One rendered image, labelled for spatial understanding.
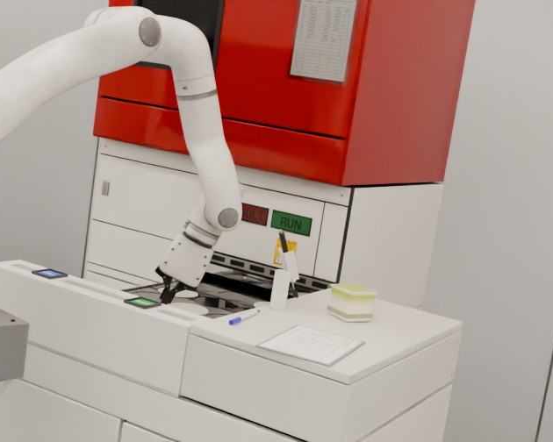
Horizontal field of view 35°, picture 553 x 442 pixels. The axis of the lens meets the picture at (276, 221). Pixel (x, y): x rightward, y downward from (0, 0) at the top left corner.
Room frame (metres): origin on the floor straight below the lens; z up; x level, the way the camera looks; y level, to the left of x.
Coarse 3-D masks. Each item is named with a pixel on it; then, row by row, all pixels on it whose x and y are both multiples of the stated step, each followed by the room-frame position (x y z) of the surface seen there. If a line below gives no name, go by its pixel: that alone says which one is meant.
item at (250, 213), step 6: (246, 210) 2.34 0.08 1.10; (252, 210) 2.33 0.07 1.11; (258, 210) 2.32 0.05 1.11; (264, 210) 2.31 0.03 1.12; (246, 216) 2.34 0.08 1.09; (252, 216) 2.33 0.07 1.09; (258, 216) 2.32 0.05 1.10; (264, 216) 2.31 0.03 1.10; (258, 222) 2.32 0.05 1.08; (264, 222) 2.31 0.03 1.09
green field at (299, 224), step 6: (276, 216) 2.30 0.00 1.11; (282, 216) 2.29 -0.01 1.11; (288, 216) 2.28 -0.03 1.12; (294, 216) 2.27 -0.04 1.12; (276, 222) 2.29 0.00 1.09; (282, 222) 2.29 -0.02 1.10; (288, 222) 2.28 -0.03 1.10; (294, 222) 2.27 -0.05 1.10; (300, 222) 2.26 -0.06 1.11; (306, 222) 2.25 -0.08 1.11; (282, 228) 2.29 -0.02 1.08; (288, 228) 2.28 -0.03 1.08; (294, 228) 2.27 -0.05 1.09; (300, 228) 2.26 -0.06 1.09; (306, 228) 2.25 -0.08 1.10
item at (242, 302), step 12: (156, 288) 2.18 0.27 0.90; (204, 288) 2.26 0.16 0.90; (216, 288) 2.28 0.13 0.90; (228, 288) 2.30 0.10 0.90; (156, 300) 2.06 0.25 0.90; (180, 300) 2.09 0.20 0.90; (192, 300) 2.11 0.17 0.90; (204, 300) 2.13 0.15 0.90; (216, 300) 2.15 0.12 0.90; (228, 300) 2.16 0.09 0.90; (240, 300) 2.18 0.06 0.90; (252, 300) 2.20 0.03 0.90; (264, 300) 2.22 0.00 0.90; (216, 312) 2.03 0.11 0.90; (228, 312) 2.04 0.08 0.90
